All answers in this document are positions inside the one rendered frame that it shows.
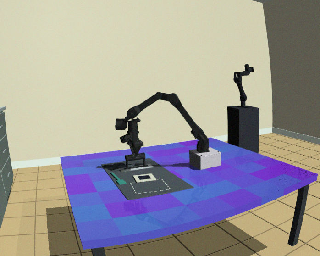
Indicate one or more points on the green small trowel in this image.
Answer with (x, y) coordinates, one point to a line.
(118, 180)

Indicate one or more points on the cream square tile with dark square centre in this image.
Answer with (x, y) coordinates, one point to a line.
(144, 177)

